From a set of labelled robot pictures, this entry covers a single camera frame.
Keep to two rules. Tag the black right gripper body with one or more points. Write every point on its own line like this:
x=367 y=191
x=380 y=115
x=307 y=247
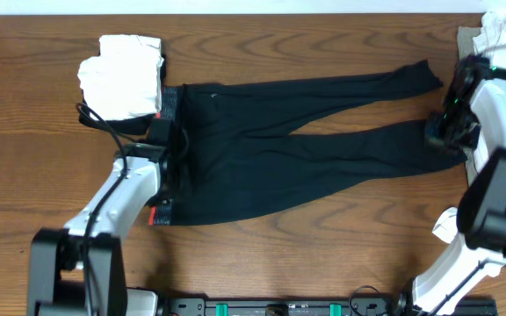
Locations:
x=458 y=130

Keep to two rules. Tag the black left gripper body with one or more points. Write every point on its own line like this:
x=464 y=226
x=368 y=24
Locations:
x=176 y=164

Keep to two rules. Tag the black leggings with red waistband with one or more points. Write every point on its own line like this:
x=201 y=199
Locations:
x=242 y=155

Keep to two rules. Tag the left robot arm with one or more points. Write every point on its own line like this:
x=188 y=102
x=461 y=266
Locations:
x=79 y=269

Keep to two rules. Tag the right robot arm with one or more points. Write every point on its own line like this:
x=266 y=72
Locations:
x=474 y=113

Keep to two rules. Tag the folded black garment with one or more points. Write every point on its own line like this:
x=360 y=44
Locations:
x=134 y=126

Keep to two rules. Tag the folded white garment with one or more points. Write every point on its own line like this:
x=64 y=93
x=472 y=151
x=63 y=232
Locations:
x=129 y=44

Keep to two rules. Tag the white ribbed garment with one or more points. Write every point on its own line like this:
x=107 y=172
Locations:
x=491 y=43

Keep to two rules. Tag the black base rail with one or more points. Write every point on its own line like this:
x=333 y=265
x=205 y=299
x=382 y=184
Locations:
x=365 y=305

